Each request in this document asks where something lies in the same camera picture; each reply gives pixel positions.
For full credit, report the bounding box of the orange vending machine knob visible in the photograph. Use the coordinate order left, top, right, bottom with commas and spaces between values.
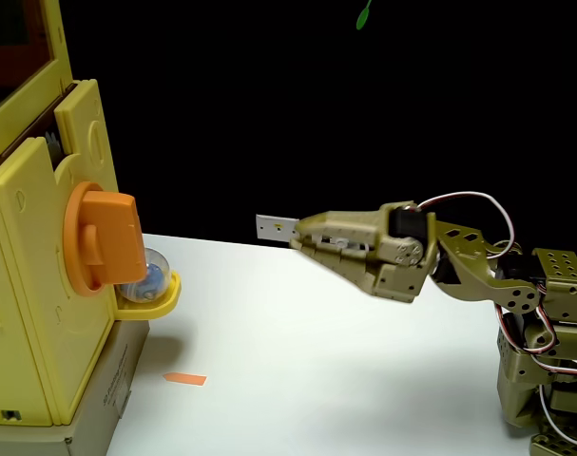
62, 181, 147, 299

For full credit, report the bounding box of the yellow toy vending machine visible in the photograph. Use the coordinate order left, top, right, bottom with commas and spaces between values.
0, 0, 123, 428

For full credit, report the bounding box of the green leaf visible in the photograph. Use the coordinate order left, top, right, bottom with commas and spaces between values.
356, 0, 375, 31

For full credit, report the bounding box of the clear toy capsule ball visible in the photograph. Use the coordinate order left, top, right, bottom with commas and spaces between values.
119, 246, 170, 304

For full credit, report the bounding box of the yellow dispensing tray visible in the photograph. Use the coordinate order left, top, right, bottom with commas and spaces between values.
114, 269, 183, 320

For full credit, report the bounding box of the orange arrow sticker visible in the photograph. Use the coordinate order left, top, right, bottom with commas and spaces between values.
162, 372, 208, 388

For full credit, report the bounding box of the beige cardboard box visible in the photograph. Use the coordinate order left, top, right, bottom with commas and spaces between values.
0, 320, 151, 456

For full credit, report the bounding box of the white plug with cable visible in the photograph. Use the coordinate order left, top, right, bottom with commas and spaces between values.
334, 236, 371, 251

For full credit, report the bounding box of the red white black servo cable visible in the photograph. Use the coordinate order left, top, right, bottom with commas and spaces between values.
415, 191, 516, 253
494, 303, 561, 356

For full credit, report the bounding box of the white wall outlet plate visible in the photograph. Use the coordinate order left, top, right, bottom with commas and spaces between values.
255, 214, 301, 244

